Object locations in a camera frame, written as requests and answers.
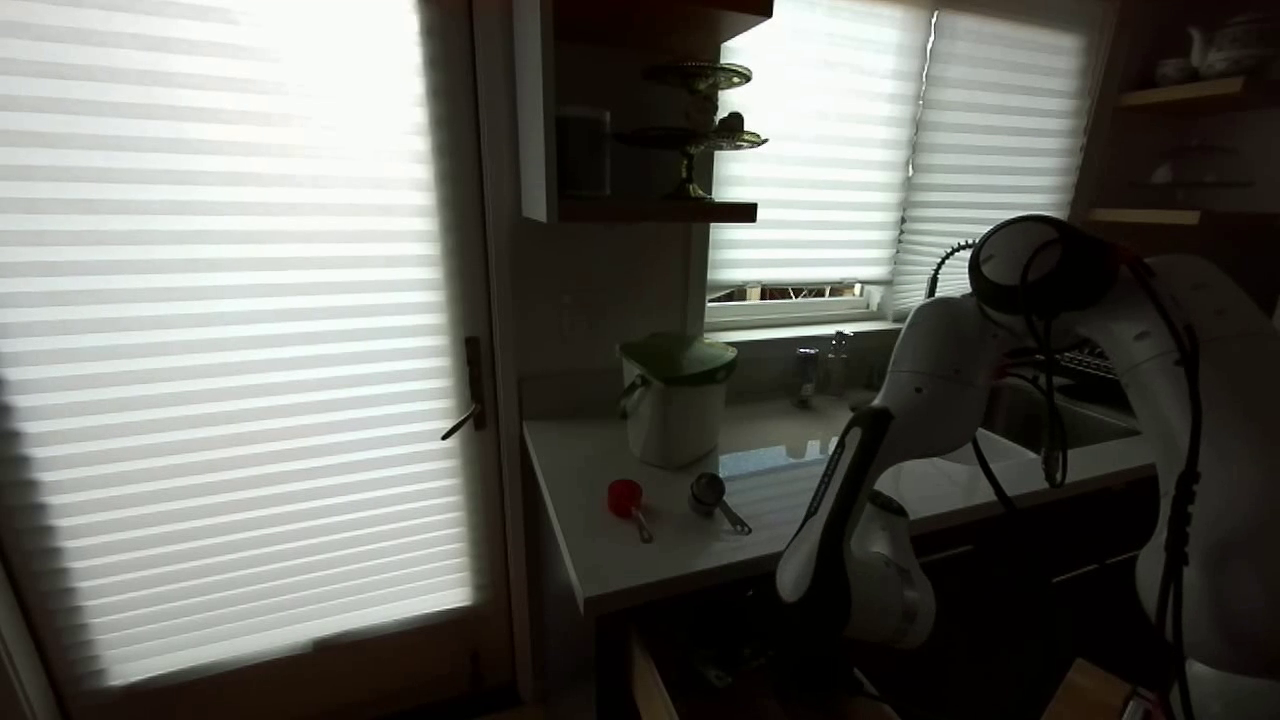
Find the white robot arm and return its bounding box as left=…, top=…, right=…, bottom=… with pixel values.
left=774, top=215, right=1280, bottom=720

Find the red measuring cup on counter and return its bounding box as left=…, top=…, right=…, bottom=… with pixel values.
left=607, top=480, right=651, bottom=544

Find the dark measuring cup on counter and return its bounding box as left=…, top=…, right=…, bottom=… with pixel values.
left=691, top=472, right=752, bottom=535

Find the white canister green lid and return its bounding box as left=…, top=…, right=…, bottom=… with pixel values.
left=619, top=337, right=736, bottom=467

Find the kitchen faucet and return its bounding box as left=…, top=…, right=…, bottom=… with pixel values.
left=794, top=344, right=829, bottom=407

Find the right window blind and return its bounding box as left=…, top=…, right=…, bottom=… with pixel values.
left=707, top=0, right=1096, bottom=325

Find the window blind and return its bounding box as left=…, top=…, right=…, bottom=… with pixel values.
left=0, top=0, right=477, bottom=687
left=707, top=0, right=1096, bottom=325

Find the left window blind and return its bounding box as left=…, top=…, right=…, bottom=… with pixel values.
left=0, top=0, right=477, bottom=687

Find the dark lower cabinet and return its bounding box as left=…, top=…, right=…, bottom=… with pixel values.
left=576, top=467, right=1152, bottom=720

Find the wall shelf unit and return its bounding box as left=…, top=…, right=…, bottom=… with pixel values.
left=507, top=0, right=771, bottom=222

